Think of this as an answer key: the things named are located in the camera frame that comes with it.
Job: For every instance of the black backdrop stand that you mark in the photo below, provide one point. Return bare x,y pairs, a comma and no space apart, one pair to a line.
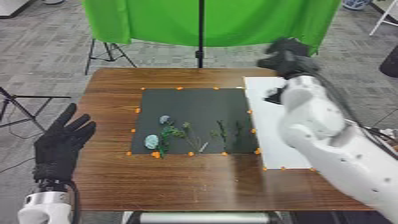
200,33

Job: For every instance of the dark mat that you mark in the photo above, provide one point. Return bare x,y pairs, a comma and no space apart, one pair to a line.
195,106

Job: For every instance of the green sprig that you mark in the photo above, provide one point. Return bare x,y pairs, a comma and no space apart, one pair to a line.
238,133
188,135
220,133

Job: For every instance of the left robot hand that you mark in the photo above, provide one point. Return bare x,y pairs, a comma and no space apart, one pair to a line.
58,143

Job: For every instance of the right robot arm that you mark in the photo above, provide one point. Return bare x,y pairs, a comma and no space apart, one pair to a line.
330,143

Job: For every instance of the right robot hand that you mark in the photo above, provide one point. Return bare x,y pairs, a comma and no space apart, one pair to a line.
289,61

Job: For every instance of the pale grey bar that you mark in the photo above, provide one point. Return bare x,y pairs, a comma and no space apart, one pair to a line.
204,218

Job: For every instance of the white sheet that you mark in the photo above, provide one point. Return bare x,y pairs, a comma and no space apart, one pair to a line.
268,133

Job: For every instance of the black tripod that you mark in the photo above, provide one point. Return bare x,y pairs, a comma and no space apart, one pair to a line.
19,106

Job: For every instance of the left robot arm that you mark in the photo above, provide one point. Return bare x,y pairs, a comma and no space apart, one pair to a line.
44,206

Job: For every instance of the small blue flower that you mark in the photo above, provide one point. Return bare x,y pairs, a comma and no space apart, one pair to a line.
163,119

